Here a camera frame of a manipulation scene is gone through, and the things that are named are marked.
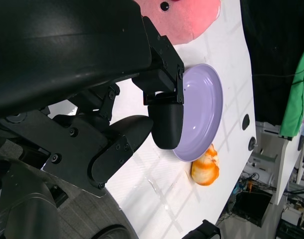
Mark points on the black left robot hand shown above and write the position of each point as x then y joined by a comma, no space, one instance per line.
67,49

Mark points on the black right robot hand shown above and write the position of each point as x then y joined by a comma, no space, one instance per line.
205,230

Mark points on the pink plush doll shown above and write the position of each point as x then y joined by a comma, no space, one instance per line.
187,22

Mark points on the purple plate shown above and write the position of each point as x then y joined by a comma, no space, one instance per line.
204,104

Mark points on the black box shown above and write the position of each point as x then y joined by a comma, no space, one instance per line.
253,207

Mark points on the orange white bread bun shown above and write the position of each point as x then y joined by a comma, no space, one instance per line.
204,171

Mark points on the white cabinet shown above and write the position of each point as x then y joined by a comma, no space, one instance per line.
289,159

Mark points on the black round table grommet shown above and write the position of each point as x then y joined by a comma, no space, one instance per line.
245,122

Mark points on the green cloth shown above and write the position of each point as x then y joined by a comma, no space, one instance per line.
295,104

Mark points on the dark grey robot body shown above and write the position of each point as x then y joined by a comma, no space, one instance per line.
20,211

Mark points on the black backdrop curtain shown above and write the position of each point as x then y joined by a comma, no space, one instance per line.
271,49

